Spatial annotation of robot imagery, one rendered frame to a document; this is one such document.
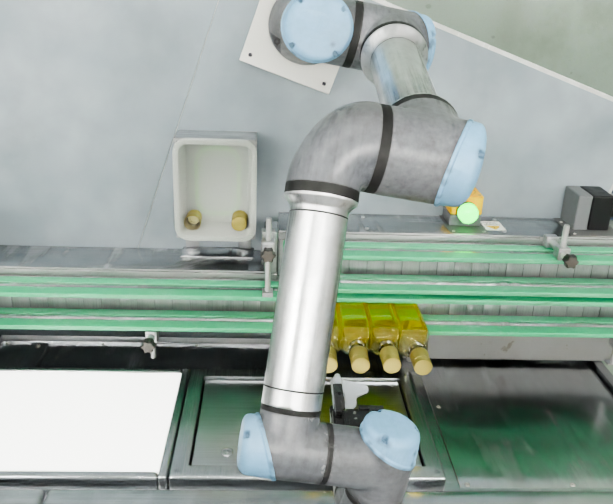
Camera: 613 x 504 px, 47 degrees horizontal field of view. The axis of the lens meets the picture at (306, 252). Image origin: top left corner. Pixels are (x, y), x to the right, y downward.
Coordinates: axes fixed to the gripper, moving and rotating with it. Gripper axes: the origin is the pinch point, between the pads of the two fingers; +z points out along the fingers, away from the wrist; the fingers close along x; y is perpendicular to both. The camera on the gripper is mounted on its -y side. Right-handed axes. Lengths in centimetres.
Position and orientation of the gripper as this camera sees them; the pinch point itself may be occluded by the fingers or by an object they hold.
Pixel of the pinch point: (332, 393)
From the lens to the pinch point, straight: 122.3
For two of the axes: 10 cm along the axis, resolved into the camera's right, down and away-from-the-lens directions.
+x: 0.2, -9.2, -3.8
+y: 10.0, 0.0, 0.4
